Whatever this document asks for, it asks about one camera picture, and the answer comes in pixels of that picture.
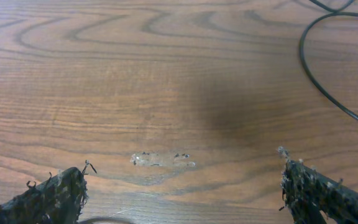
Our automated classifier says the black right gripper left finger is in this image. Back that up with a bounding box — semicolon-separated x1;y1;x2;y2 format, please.
0;160;93;224

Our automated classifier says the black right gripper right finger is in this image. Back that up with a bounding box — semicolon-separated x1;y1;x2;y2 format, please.
278;146;358;224

